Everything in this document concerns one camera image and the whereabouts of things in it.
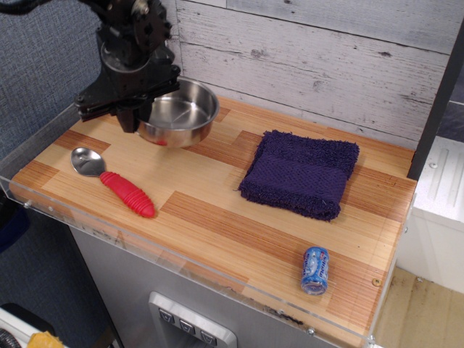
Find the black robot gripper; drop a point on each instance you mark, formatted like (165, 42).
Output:
(128, 91)

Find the small stainless steel pot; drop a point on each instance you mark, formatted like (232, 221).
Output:
(181, 118)

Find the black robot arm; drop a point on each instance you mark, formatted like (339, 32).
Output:
(131, 28)

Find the folded purple towel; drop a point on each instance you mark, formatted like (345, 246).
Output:
(304, 175)

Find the clear acrylic table guard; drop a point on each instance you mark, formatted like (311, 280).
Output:
(361, 95)

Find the grey cabinet with button panel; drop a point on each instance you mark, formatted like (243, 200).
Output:
(200, 296)

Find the blue gum canister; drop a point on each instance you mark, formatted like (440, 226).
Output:
(315, 267)

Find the yellow object bottom left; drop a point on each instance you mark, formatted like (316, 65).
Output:
(44, 340)

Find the white appliance on right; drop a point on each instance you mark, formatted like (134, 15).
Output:
(432, 244)

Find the red handled metal spoon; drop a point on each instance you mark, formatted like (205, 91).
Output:
(89, 163)

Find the dark vertical post right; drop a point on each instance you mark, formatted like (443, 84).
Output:
(443, 95)

